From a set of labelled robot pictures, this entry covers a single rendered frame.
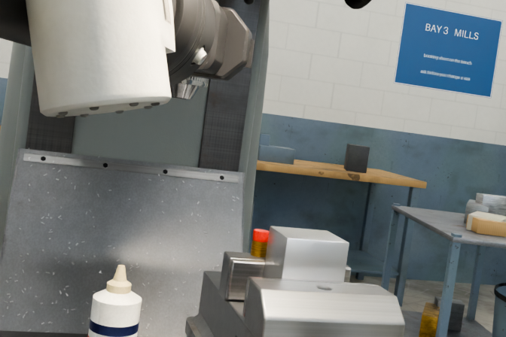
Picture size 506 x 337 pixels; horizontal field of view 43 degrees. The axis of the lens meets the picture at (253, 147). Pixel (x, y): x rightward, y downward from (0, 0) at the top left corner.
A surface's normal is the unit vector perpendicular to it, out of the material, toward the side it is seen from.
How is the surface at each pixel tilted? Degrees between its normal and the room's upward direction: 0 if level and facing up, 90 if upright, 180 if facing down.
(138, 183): 63
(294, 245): 90
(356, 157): 90
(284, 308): 40
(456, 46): 90
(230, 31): 89
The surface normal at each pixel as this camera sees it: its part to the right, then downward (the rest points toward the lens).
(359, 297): 0.28, -0.70
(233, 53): -0.10, 0.03
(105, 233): 0.26, -0.37
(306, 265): 0.27, 0.09
